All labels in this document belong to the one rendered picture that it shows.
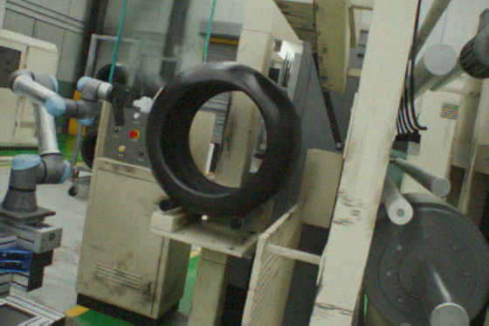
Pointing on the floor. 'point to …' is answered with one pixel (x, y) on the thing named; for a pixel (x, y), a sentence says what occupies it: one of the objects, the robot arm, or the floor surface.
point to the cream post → (237, 138)
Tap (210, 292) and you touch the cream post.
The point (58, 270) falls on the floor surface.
